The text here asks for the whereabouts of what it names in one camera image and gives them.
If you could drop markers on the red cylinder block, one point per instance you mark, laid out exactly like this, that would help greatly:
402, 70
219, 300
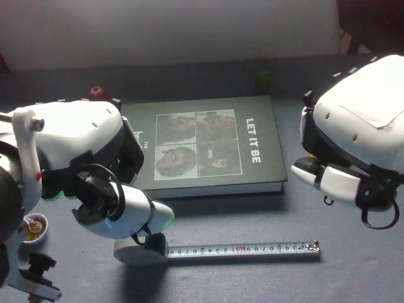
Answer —
97, 92

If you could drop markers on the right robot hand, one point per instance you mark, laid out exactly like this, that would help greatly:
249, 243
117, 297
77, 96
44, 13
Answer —
356, 104

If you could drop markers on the grey tape measure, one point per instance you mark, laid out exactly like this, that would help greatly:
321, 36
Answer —
240, 250

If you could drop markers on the green cylinder block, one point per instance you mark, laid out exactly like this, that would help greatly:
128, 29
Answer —
264, 79

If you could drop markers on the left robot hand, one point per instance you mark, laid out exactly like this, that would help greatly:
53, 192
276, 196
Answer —
82, 132

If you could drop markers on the small bowl with spoon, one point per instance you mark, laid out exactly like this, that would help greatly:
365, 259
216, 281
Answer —
36, 233

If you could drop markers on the black Beatles book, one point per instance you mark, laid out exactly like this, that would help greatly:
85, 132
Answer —
259, 176

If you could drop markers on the grey table cloth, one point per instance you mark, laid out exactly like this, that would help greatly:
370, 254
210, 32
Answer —
221, 284

